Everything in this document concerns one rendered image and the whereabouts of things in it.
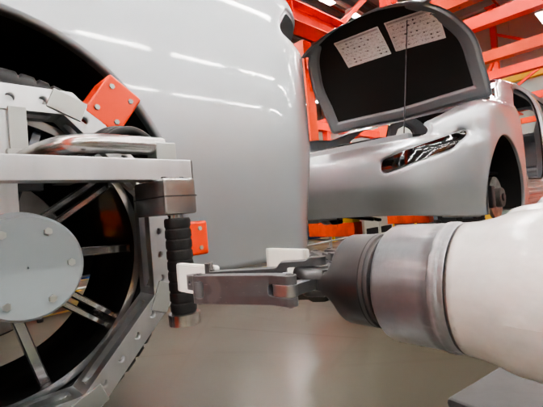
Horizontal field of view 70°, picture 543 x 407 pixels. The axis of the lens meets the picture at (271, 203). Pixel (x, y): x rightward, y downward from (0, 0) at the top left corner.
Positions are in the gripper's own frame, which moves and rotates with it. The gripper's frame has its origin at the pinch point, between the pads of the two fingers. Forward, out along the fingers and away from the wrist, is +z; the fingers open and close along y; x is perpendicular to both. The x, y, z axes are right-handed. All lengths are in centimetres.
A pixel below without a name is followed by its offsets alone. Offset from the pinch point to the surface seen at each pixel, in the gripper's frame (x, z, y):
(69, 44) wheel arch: 44, 48, -1
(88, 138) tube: 17.3, 14.4, -10.5
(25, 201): 12, 58, -9
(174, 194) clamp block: 9.6, 10.5, -1.3
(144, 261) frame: -1.5, 36.7, 6.2
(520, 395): -49, -3, 91
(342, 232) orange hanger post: -25, 236, 343
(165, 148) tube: 16.3, 13.6, -0.4
